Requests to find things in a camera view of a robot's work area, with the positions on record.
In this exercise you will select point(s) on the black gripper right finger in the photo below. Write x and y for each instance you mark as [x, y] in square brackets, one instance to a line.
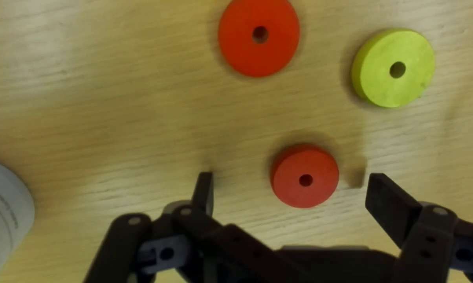
[432, 239]

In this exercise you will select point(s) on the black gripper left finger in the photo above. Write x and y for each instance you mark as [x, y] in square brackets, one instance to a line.
[190, 241]

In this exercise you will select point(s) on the white paper cup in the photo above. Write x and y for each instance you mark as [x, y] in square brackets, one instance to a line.
[16, 213]

